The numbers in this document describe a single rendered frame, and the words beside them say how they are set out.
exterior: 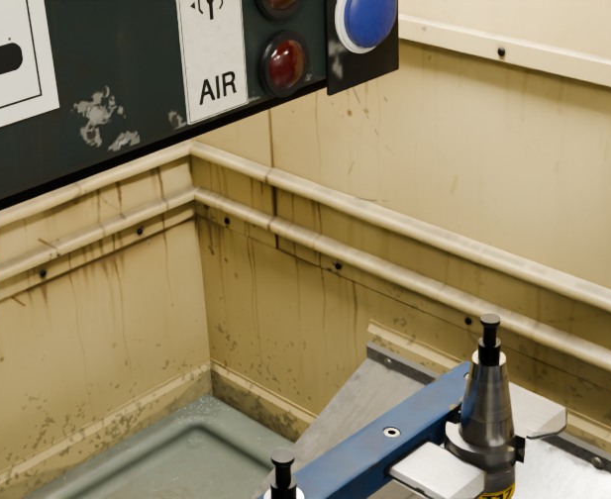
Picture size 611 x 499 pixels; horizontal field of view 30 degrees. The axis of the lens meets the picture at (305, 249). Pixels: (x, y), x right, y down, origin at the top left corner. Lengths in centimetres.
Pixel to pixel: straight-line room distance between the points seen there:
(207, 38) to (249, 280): 144
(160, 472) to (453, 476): 111
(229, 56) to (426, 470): 52
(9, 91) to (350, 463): 56
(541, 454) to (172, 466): 69
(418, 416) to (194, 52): 55
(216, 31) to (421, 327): 120
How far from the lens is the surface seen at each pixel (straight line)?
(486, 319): 86
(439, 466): 90
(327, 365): 179
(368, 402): 165
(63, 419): 188
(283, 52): 45
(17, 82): 39
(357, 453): 89
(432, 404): 94
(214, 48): 43
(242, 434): 194
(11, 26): 38
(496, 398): 89
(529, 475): 152
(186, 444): 200
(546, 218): 139
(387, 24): 49
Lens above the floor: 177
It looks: 27 degrees down
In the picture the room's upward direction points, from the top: 3 degrees counter-clockwise
